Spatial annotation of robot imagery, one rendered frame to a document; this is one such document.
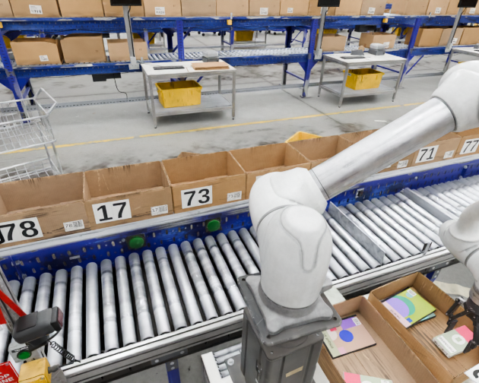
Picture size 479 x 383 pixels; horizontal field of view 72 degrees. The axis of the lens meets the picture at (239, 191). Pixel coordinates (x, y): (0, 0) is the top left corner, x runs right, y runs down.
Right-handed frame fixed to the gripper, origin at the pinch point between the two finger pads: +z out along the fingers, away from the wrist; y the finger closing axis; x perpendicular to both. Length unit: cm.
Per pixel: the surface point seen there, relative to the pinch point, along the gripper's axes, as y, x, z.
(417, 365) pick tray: 3.4, -23.1, -0.2
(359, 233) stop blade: -64, 6, 4
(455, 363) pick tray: 5.2, -4.7, 6.0
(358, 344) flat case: -12.0, -34.0, 5.1
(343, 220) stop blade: -78, 5, 5
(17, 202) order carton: -125, -159, -11
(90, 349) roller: -43, -128, 7
